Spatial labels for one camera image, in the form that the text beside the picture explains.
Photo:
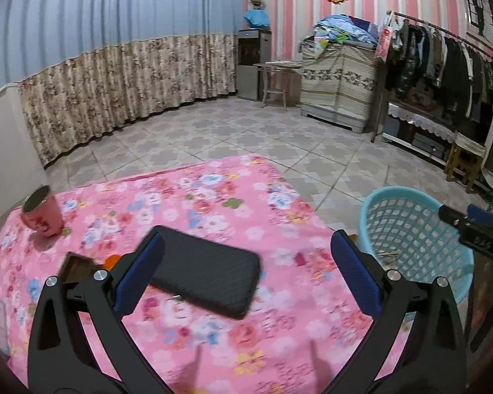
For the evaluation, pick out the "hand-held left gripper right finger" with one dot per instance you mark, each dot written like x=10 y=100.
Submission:
x=355 y=271

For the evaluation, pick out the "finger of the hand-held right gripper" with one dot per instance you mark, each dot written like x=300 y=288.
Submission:
x=482 y=214
x=452 y=216

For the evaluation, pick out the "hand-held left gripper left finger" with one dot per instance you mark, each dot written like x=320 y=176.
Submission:
x=141 y=275

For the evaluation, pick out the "light blue plastic basket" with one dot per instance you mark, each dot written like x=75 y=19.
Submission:
x=411 y=230

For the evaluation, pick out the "black textured case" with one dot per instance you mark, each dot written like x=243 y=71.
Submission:
x=209 y=273

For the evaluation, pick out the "person's right forearm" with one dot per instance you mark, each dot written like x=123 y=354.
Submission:
x=491 y=320

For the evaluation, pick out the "orange tangerine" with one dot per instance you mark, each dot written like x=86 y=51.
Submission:
x=114 y=260

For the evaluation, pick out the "small yellow wooden stool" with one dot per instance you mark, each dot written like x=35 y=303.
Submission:
x=466 y=160

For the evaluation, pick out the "small brown box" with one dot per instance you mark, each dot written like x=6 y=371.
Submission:
x=76 y=269

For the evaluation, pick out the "low shelf with lace cloth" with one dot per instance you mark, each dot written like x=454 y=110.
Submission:
x=419 y=121

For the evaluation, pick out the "pink metal mug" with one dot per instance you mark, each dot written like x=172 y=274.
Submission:
x=43 y=217

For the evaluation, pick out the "pink floral tablecloth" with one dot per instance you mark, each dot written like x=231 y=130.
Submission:
x=230 y=197

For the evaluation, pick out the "row of hanging clothes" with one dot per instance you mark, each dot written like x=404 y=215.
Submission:
x=439 y=65

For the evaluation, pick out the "cloth covered cabinet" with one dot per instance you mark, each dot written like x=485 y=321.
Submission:
x=337 y=90

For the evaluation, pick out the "white cabinet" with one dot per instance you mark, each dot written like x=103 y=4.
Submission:
x=8 y=152

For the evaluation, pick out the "pink hanging bag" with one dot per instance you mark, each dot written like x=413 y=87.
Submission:
x=384 y=43

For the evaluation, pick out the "blue and floral curtain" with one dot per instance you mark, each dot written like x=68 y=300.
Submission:
x=127 y=86

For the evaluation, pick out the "metal clothes rack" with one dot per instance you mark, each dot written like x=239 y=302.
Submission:
x=435 y=26

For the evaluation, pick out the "pile of bedding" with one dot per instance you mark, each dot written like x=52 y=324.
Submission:
x=345 y=30

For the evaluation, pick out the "grey water dispenser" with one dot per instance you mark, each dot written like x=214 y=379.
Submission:
x=248 y=74

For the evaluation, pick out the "blue cloth covered bottle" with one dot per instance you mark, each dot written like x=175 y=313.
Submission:
x=256 y=17

